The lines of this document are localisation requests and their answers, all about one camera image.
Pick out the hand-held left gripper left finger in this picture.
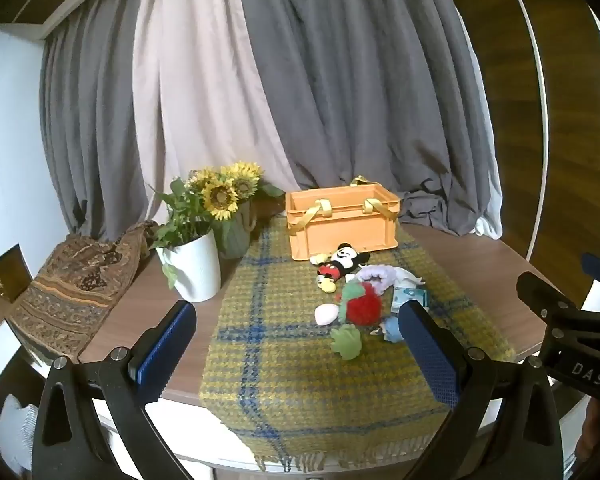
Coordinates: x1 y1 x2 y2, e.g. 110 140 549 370
31 300 211 480

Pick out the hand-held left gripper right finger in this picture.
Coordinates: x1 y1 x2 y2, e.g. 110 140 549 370
397 302 566 480

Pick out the light blue plush toy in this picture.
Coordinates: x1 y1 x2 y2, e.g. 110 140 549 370
370 316 406 343

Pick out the red strawberry plush toy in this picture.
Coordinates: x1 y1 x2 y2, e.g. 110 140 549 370
336 282 385 328

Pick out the white paper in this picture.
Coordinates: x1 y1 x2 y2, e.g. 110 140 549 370
392 267 427 288

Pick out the green plush toy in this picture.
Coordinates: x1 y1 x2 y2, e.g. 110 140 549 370
330 324 363 361

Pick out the purple plush toy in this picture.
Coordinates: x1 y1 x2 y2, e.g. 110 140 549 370
354 263 398 297

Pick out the mouse plush toy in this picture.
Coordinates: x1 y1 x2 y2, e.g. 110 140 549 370
310 242 372 293

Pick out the orange plastic crate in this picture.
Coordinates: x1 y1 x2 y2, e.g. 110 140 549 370
285 176 401 262

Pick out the teal printed packet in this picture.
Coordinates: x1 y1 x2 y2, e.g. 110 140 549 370
392 286 428 311

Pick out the white curtain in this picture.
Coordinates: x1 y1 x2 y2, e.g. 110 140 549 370
460 25 503 238

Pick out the brown patterned cloth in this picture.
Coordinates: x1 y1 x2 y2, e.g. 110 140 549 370
7 220 158 363

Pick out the yellow blue plaid table runner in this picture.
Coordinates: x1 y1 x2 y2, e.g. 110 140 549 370
199 212 518 471

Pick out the grey green vase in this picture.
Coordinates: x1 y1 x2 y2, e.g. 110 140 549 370
215 200 258 260

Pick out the green leafy plant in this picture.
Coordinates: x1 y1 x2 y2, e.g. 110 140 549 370
147 177 216 291

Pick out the sunflower bouquet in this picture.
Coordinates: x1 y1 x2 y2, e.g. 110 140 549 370
187 161 286 221

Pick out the white textured cushion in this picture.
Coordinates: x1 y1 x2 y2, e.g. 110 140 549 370
0 392 38 453

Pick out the white curved rod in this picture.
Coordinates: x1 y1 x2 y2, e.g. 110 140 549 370
500 0 551 261

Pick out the grey curtain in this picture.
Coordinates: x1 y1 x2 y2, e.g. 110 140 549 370
39 0 168 241
232 0 496 238

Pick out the pale pink curtain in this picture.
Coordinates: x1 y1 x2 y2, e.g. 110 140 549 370
132 0 306 211

